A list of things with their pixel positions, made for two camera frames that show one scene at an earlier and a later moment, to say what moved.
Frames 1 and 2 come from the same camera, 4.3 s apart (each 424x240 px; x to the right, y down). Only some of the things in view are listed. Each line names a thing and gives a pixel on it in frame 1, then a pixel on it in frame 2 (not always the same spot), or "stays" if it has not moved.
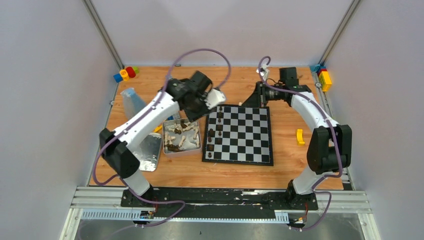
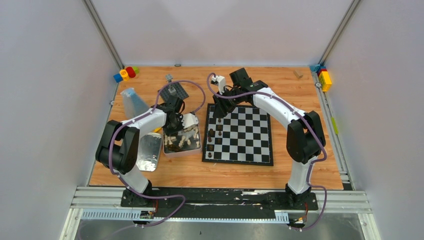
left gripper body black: x=197 y=108 to x=177 y=122
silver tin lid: x=147 y=155 stays
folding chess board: x=239 y=134 stays
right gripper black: x=257 y=99 to x=221 y=108
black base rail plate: x=171 y=203 stays
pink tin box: x=181 y=137 stays
